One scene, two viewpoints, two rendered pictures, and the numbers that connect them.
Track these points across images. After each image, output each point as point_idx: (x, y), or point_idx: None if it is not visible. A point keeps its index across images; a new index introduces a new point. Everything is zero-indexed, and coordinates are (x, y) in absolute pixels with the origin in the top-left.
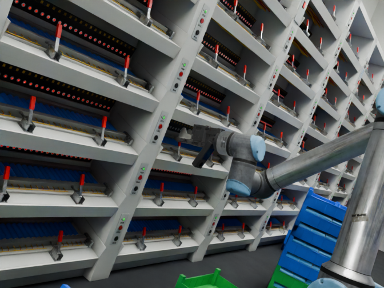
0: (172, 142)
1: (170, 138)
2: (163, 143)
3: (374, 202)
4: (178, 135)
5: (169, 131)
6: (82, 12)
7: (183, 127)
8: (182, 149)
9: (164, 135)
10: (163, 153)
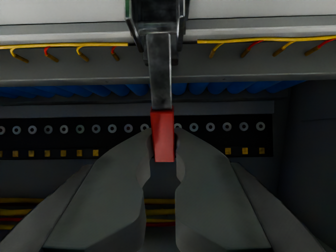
0: (94, 89)
1: (88, 96)
2: (229, 79)
3: None
4: (31, 108)
5: (93, 114)
6: None
7: (29, 144)
8: (44, 78)
9: (120, 97)
10: (270, 15)
